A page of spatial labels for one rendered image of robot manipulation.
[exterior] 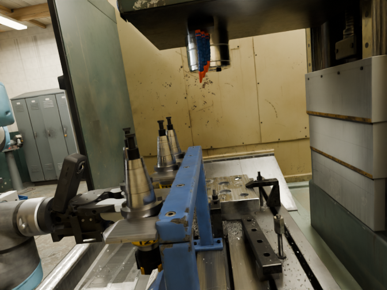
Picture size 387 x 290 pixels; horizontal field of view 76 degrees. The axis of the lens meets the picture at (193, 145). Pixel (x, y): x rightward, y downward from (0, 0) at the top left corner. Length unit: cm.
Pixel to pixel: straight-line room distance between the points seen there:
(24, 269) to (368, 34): 100
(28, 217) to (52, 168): 542
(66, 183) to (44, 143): 543
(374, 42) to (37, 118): 567
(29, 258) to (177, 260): 39
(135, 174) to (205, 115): 164
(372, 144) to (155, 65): 156
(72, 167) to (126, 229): 22
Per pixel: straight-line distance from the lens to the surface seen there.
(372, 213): 95
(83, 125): 133
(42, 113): 575
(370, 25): 87
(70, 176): 52
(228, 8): 74
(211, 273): 75
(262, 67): 201
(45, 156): 599
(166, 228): 31
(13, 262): 65
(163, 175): 53
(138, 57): 206
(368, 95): 85
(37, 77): 650
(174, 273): 34
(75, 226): 54
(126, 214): 36
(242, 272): 75
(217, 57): 89
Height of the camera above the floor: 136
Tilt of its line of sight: 10 degrees down
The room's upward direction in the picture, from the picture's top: 7 degrees counter-clockwise
